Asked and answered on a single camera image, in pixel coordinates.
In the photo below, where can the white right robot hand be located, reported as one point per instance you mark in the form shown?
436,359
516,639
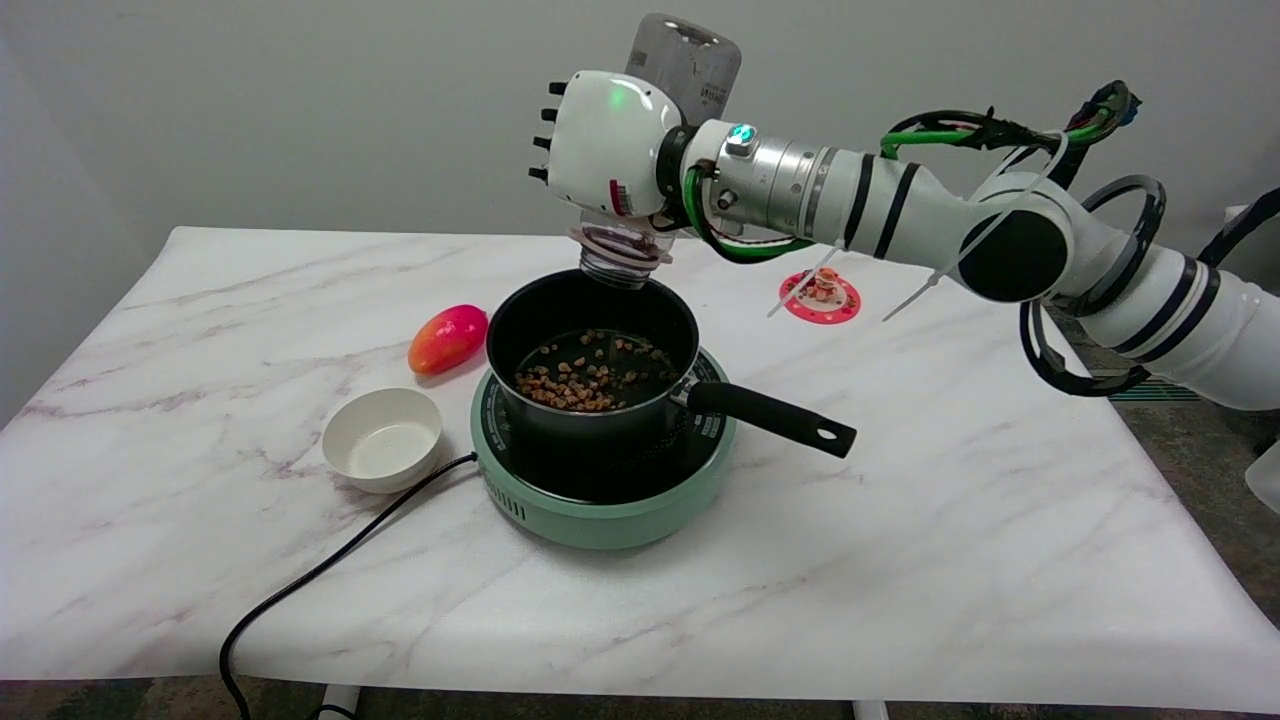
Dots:
600,145

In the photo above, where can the pink round coaster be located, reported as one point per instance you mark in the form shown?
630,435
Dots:
840,300

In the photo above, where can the green electric hot plate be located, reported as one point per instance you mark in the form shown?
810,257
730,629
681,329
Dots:
600,500

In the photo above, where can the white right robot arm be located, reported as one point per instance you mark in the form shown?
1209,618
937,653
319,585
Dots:
1000,220

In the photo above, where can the clear plastic bottle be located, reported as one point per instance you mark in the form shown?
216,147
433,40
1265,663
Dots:
690,65

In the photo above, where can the brown food pieces in pot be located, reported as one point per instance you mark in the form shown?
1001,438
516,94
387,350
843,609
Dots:
590,380

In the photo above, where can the red orange mango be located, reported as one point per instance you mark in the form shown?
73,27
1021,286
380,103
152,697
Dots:
447,338

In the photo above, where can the white pipe at wall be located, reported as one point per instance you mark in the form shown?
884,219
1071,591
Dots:
1236,212

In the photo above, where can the white round bowl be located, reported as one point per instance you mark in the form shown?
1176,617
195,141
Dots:
383,440

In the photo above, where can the white table leg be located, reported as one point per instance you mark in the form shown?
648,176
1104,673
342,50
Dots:
870,710
338,702

